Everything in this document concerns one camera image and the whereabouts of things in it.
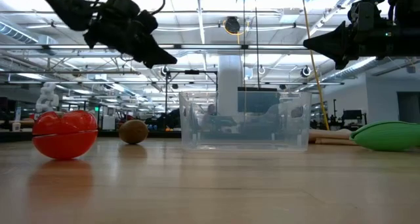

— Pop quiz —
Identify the red toy tomato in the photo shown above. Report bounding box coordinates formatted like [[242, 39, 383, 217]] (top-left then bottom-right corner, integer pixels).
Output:
[[31, 110, 99, 160]]

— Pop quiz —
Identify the clear plastic container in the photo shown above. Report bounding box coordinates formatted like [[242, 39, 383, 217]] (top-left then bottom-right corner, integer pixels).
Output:
[[178, 91, 312, 152]]

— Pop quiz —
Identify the green ribbed toy vegetable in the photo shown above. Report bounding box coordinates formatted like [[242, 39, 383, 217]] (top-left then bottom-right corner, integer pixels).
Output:
[[349, 120, 420, 152]]

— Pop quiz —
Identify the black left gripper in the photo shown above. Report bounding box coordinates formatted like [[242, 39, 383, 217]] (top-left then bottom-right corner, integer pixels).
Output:
[[83, 0, 178, 69]]

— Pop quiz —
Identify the dark monitor screen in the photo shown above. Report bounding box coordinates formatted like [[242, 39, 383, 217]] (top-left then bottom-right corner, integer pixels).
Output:
[[237, 87, 282, 114]]

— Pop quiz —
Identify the black workstation monitor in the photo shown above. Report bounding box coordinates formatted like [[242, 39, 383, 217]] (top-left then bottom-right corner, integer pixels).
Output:
[[341, 109, 364, 122]]

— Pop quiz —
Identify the brown kiwi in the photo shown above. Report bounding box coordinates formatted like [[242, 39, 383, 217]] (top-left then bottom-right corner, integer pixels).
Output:
[[118, 119, 149, 145]]

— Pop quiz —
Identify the white building column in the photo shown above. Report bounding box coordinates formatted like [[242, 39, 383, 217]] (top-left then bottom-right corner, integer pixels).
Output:
[[217, 55, 244, 117]]

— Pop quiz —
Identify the folded beige cloth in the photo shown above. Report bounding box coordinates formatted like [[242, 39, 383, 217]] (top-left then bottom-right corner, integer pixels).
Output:
[[308, 128, 357, 146]]

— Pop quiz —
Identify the black metal stand frame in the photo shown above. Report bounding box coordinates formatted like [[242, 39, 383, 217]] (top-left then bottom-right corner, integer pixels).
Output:
[[165, 69, 219, 126]]

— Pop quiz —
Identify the person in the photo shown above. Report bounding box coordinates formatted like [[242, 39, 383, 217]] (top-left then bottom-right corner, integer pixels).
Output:
[[200, 104, 220, 130]]

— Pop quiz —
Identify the yellow hanging cable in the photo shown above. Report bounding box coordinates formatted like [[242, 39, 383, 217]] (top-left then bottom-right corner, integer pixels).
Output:
[[301, 0, 330, 131]]

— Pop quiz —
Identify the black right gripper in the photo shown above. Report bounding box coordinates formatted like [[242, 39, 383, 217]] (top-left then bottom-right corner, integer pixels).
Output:
[[303, 0, 394, 70]]

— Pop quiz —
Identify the black ceiling cable reel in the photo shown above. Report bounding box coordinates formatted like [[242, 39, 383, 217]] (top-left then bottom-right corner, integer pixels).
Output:
[[224, 16, 242, 35]]

